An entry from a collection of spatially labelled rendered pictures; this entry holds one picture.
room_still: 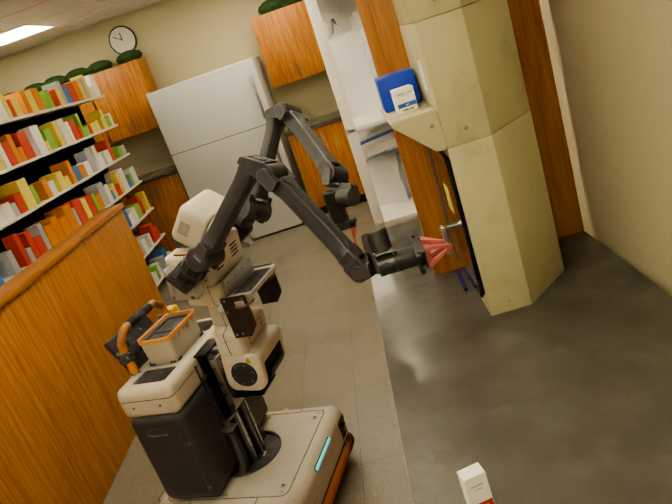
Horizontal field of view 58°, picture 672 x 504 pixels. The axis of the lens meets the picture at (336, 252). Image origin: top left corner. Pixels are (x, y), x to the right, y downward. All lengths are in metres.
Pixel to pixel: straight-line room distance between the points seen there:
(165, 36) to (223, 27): 0.64
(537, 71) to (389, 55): 0.44
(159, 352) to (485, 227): 1.38
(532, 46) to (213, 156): 4.98
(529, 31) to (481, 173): 0.54
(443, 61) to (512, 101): 0.23
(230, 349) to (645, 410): 1.45
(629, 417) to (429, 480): 0.39
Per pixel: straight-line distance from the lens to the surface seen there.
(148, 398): 2.37
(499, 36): 1.62
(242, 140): 6.49
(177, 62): 7.23
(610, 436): 1.25
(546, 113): 1.97
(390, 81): 1.68
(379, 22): 1.85
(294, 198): 1.72
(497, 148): 1.56
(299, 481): 2.46
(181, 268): 2.03
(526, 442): 1.26
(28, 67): 7.76
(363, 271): 1.64
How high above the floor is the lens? 1.74
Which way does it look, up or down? 19 degrees down
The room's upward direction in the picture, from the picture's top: 19 degrees counter-clockwise
